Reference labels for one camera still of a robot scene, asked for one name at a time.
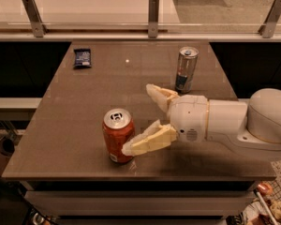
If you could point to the left metal rail bracket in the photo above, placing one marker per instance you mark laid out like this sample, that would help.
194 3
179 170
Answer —
37 25

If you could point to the white table drawer front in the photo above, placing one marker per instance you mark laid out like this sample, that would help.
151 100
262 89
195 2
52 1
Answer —
140 203

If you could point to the red coke can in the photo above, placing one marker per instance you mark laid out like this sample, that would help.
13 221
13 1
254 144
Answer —
118 128

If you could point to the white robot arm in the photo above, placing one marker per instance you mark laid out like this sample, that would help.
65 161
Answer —
251 129

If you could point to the wire basket with snacks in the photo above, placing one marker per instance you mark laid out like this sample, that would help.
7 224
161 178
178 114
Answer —
265 208

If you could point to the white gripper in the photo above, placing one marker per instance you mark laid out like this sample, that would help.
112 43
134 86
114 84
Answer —
189 117

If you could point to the silver blue energy drink can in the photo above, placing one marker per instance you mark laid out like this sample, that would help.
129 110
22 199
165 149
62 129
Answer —
187 61

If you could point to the right metal rail bracket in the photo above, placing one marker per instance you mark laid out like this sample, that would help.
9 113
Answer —
267 29

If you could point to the dark round stool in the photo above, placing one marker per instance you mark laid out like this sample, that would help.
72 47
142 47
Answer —
7 149

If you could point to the blue rxbar blueberry wrapper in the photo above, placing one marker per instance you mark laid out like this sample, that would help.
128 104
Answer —
82 58

